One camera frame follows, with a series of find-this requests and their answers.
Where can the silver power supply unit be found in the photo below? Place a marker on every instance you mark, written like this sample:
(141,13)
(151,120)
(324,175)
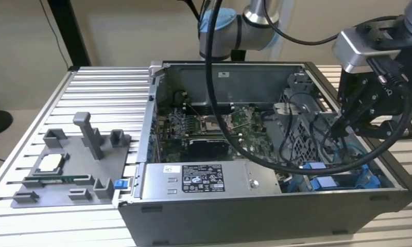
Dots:
(233,180)

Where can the grey parts rack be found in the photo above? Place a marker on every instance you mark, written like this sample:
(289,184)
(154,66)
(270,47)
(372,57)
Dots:
(74,164)

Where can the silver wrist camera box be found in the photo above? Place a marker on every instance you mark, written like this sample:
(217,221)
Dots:
(354,51)

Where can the black chipset heatsink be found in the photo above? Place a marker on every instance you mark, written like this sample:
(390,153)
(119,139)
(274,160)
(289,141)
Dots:
(205,148)

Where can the CPU socket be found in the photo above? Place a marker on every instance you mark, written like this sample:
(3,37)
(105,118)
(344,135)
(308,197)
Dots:
(210,124)

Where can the green motherboard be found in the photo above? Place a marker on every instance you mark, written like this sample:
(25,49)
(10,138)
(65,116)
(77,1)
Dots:
(250,139)

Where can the black upright post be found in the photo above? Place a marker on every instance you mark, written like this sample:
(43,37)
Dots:
(73,33)

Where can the green RAM stick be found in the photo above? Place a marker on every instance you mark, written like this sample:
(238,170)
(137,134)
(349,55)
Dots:
(66,178)

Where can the hard disk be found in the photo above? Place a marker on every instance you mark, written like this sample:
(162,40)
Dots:
(313,165)
(324,183)

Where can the open dark grey PC case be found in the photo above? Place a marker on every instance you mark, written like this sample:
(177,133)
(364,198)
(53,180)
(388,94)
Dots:
(246,221)

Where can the blue case latch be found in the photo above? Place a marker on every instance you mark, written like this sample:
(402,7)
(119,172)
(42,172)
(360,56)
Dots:
(119,184)

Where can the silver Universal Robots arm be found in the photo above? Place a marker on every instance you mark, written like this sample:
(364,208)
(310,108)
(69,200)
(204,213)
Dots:
(222,33)

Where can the grey metal disk bay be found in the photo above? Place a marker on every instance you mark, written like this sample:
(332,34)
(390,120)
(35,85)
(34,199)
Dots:
(302,139)

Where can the silver CPU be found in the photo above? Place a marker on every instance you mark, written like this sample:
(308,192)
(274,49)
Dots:
(50,163)

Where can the white case sticker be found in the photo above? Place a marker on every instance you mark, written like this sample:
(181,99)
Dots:
(224,74)

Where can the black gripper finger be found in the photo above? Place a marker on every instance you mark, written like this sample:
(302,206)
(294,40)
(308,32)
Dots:
(341,126)
(388,131)

